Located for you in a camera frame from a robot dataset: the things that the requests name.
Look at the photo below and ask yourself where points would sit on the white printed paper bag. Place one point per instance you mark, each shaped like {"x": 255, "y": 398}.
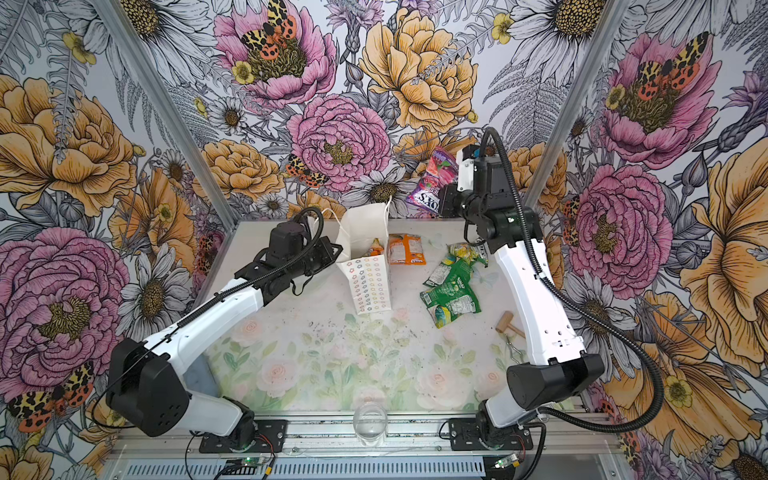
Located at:
{"x": 368, "y": 277}

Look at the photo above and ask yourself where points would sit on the small green snack packet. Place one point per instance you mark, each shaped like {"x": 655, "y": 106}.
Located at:
{"x": 470, "y": 253}

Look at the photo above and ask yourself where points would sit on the wooden mallet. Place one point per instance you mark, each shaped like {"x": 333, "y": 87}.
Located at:
{"x": 506, "y": 324}

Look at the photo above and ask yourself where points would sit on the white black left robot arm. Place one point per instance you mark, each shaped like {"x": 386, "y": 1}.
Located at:
{"x": 146, "y": 385}

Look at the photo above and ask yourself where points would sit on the grey blue cloth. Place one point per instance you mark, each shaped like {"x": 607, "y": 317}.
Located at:
{"x": 200, "y": 378}

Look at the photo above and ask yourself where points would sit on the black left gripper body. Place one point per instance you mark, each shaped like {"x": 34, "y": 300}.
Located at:
{"x": 312, "y": 259}

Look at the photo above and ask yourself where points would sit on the yellow red Fox's packet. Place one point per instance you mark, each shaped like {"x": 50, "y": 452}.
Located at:
{"x": 376, "y": 248}

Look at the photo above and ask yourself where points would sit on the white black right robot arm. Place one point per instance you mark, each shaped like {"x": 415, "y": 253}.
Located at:
{"x": 559, "y": 365}

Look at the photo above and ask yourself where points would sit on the green Fox's candy packet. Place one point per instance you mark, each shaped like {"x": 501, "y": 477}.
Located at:
{"x": 450, "y": 300}

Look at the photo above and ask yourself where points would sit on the clear glass cup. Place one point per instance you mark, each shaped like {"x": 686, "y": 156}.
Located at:
{"x": 370, "y": 423}

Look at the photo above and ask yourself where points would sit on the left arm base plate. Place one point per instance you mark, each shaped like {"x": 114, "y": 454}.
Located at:
{"x": 262, "y": 436}

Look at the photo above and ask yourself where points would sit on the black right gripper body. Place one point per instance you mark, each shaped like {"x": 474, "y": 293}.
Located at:
{"x": 461, "y": 204}

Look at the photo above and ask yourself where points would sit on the orange snack packet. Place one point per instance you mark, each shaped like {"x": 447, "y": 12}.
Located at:
{"x": 405, "y": 249}

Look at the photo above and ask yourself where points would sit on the purple Fox's berries packet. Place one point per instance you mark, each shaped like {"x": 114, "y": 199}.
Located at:
{"x": 441, "y": 170}

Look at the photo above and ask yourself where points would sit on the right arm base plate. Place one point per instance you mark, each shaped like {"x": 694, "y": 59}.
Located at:
{"x": 471, "y": 434}

